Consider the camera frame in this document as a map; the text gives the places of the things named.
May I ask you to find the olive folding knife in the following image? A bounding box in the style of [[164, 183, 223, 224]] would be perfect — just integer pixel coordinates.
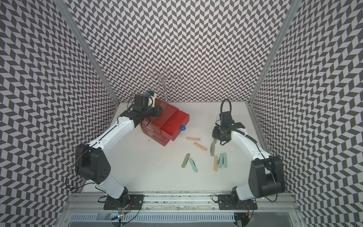
[[210, 142, 215, 157], [181, 153, 190, 168]]

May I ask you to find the red plastic drawer cabinet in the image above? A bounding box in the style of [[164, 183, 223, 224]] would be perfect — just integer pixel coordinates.
[[141, 98, 178, 146]]

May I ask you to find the red top drawer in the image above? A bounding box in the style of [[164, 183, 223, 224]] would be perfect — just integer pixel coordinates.
[[160, 110, 190, 141]]

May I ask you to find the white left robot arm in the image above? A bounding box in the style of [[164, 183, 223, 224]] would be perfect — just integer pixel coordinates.
[[75, 91, 162, 200]]

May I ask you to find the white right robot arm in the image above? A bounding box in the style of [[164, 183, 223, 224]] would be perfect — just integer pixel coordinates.
[[212, 111, 286, 201]]

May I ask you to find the mint folding knife right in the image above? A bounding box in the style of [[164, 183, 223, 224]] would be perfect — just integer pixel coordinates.
[[223, 153, 227, 168]]

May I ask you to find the mint folding knife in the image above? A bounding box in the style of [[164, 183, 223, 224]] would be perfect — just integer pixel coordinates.
[[217, 153, 224, 169], [223, 153, 227, 168], [189, 158, 198, 173]]

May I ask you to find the pink folding knife lower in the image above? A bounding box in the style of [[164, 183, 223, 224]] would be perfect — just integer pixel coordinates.
[[213, 156, 219, 172]]

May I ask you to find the pink folding knife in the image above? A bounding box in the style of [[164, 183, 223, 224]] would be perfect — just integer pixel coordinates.
[[186, 137, 201, 141], [213, 156, 219, 172]]

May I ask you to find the mint folding knife middle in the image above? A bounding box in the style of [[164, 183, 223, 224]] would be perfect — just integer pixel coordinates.
[[217, 153, 224, 169]]

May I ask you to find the pink folding knife angled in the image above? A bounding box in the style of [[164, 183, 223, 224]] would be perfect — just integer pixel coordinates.
[[193, 142, 208, 151]]

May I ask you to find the pink folding knife upper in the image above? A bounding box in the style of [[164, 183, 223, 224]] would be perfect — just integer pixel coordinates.
[[186, 137, 201, 141]]

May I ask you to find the mint folding knife left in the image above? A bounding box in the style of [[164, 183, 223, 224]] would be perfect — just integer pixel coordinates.
[[189, 158, 198, 173]]

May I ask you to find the chrome wire stand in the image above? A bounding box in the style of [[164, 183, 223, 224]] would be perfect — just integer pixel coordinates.
[[143, 68, 182, 103]]

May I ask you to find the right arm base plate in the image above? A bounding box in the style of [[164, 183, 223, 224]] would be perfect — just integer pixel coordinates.
[[217, 194, 258, 211]]

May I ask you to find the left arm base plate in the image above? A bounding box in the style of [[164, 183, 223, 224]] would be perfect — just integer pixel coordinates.
[[103, 194, 145, 211]]

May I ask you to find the aluminium front rail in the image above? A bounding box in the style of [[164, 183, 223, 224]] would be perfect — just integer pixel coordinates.
[[65, 192, 300, 212]]

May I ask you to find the aluminium corner post left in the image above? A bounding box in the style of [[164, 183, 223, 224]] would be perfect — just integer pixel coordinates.
[[53, 0, 120, 106]]

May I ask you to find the aluminium corner post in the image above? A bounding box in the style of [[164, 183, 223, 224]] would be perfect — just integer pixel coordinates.
[[248, 0, 302, 106], [53, 0, 120, 106]]

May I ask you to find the aluminium corner post right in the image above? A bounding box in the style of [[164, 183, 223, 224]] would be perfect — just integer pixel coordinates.
[[248, 0, 302, 106]]

